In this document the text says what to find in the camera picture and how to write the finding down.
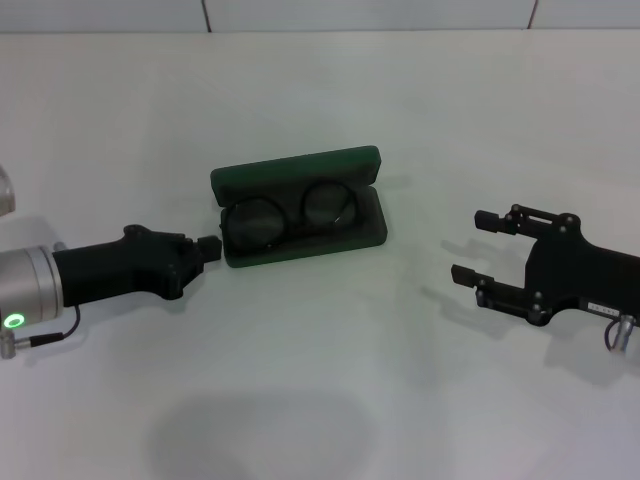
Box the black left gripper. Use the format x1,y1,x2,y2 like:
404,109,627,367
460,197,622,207
51,223,223,307

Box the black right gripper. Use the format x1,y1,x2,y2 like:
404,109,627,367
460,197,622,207
450,203,640,329

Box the black glasses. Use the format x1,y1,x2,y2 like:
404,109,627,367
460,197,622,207
219,180,359,251

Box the green glasses case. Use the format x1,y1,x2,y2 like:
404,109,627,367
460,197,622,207
209,144,390,270

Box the right gripper cable with connector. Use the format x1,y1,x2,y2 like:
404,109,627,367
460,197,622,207
603,317,640,354

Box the gripper cable with connector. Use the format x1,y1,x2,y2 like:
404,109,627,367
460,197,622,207
0,305,81,360
603,317,640,354

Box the left gripper cable with connector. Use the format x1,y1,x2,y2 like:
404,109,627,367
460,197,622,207
0,305,81,360

